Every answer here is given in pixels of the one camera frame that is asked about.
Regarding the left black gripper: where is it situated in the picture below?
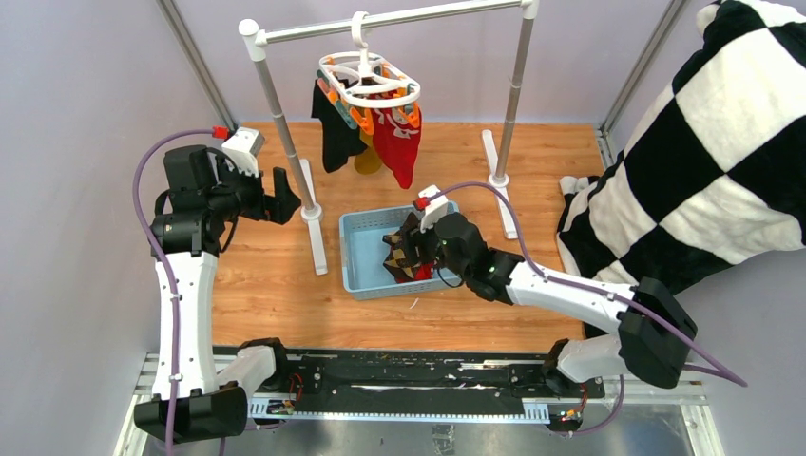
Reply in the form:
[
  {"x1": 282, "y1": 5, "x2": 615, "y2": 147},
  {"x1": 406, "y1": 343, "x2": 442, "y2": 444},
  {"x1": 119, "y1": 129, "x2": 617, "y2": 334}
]
[{"x1": 206, "y1": 154, "x2": 299, "y2": 224}]

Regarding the light blue plastic basket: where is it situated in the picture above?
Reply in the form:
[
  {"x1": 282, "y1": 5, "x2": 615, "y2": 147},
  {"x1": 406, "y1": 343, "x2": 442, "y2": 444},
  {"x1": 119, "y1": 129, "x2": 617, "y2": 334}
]
[{"x1": 338, "y1": 206, "x2": 459, "y2": 300}]

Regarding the black sock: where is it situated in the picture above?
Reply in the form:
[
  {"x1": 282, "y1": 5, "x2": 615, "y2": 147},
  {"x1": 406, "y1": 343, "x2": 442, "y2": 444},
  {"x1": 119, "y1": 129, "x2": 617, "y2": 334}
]
[{"x1": 311, "y1": 83, "x2": 368, "y2": 173}]

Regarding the red snowflake christmas sock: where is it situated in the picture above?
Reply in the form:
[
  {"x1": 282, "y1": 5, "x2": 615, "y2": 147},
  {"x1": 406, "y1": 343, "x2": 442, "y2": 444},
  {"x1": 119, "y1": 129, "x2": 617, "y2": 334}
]
[{"x1": 413, "y1": 263, "x2": 433, "y2": 281}]

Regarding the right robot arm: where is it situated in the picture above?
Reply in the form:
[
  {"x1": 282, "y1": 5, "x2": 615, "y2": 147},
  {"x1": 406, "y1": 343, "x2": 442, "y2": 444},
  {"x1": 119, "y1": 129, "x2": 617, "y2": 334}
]
[{"x1": 390, "y1": 213, "x2": 697, "y2": 397}]

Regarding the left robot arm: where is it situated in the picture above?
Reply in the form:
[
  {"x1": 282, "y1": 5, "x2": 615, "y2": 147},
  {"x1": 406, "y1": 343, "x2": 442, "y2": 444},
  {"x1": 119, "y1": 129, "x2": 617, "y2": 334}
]
[{"x1": 134, "y1": 145, "x2": 300, "y2": 445}]

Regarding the white round sock hanger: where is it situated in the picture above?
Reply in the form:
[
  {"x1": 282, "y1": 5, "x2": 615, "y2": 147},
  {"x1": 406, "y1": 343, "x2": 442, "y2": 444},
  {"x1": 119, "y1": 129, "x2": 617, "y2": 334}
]
[{"x1": 316, "y1": 11, "x2": 421, "y2": 112}]

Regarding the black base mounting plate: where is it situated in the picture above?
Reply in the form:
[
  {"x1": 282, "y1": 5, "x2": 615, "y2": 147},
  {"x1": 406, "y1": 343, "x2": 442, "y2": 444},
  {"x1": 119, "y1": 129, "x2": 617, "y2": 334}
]
[{"x1": 257, "y1": 348, "x2": 605, "y2": 420}]

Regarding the white grey drying rack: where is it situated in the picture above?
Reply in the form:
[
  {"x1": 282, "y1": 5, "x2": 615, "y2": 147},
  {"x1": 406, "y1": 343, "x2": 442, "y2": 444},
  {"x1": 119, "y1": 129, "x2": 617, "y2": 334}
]
[{"x1": 239, "y1": 1, "x2": 539, "y2": 276}]

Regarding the black white checkered blanket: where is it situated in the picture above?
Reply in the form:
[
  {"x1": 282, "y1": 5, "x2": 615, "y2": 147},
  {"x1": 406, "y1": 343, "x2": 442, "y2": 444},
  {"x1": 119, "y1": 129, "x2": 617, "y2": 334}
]
[{"x1": 556, "y1": 1, "x2": 805, "y2": 294}]

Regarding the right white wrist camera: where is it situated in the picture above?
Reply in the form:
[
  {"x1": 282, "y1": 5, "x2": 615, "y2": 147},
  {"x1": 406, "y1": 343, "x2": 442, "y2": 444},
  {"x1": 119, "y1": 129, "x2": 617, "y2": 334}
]
[{"x1": 413, "y1": 185, "x2": 450, "y2": 234}]

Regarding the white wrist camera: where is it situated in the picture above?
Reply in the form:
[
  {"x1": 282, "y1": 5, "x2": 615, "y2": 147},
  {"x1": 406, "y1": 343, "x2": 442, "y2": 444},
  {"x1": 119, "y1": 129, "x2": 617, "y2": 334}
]
[
  {"x1": 222, "y1": 127, "x2": 265, "y2": 177},
  {"x1": 413, "y1": 185, "x2": 450, "y2": 234}
]

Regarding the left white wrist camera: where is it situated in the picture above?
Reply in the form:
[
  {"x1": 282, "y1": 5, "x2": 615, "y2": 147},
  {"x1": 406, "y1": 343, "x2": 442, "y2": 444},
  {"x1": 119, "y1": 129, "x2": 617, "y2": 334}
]
[{"x1": 222, "y1": 127, "x2": 265, "y2": 177}]

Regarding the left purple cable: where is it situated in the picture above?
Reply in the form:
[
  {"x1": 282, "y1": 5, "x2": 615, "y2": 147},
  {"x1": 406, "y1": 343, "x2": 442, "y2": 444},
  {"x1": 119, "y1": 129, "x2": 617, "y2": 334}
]
[{"x1": 131, "y1": 126, "x2": 291, "y2": 456}]

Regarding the purple cable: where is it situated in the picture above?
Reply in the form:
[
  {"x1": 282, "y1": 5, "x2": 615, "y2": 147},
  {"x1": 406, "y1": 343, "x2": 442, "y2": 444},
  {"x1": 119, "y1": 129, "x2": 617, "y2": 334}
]
[
  {"x1": 131, "y1": 126, "x2": 291, "y2": 456},
  {"x1": 413, "y1": 181, "x2": 749, "y2": 438}
]

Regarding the aluminium frame rail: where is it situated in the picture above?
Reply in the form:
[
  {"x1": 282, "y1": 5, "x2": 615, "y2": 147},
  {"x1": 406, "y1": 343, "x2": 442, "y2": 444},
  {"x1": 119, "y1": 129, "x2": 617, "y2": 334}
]
[{"x1": 113, "y1": 351, "x2": 725, "y2": 456}]

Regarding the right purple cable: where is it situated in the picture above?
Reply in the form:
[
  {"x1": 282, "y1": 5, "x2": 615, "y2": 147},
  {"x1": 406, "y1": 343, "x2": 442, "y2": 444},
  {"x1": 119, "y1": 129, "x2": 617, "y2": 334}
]
[{"x1": 413, "y1": 181, "x2": 749, "y2": 438}]

